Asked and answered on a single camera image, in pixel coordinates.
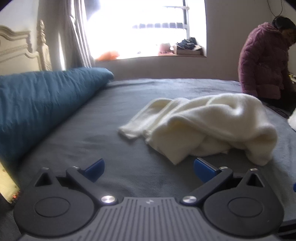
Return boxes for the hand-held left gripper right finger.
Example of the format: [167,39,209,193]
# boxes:
[180,158,265,206]

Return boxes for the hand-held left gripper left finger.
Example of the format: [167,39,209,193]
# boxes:
[34,158,119,206]

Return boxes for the cream fuzzy sweater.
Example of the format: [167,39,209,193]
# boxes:
[118,94,278,166]

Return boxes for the dark clothes bundle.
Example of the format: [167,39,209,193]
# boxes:
[176,37,197,49]

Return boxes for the blue pillow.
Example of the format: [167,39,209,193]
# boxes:
[0,67,114,165]

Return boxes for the yellow patterned object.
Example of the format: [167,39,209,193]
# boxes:
[0,160,21,204]

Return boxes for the orange cloth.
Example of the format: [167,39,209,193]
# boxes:
[96,51,119,61]

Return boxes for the cardboard box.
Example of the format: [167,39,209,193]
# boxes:
[173,44,204,56]

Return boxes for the pink pot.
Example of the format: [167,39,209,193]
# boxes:
[158,43,171,54]

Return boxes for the grey curtain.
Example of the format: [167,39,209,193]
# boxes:
[38,0,95,70]

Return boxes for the cream carved headboard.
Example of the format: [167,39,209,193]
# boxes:
[0,20,52,76]

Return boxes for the metal window railing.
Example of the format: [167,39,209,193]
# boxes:
[132,0,192,40]

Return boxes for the black hanging cable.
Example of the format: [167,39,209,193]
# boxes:
[267,0,284,18]

